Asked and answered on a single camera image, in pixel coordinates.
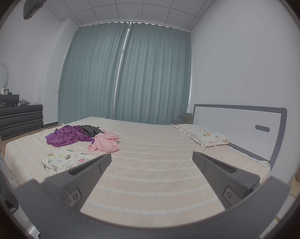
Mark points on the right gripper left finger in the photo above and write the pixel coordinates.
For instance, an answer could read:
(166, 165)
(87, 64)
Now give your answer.
(77, 180)

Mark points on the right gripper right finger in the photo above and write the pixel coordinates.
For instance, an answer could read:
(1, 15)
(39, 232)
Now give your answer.
(224, 180)

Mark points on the white printed pyjama top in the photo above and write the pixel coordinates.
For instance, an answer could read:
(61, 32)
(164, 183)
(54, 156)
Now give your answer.
(65, 159)

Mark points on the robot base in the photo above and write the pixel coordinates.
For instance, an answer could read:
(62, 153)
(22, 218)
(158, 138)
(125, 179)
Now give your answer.
(1, 185)

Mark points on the bed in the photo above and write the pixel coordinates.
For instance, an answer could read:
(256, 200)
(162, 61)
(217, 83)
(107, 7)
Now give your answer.
(152, 146)

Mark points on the pink garment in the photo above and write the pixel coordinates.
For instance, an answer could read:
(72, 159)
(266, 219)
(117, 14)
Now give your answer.
(105, 143)

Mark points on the purple garment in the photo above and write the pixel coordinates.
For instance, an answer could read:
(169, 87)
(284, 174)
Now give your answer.
(65, 136)

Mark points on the white printed pillow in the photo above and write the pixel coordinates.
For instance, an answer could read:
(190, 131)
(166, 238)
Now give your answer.
(204, 134)

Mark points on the black garment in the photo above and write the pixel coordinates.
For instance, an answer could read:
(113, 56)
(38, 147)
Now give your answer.
(90, 129)

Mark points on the grey bedside table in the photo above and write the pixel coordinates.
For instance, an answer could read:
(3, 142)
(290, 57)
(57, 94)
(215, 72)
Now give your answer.
(183, 118)

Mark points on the blue-green curtain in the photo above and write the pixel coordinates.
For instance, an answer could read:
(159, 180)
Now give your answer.
(90, 73)
(155, 73)

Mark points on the round white mirror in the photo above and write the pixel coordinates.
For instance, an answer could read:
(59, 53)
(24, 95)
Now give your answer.
(0, 75)

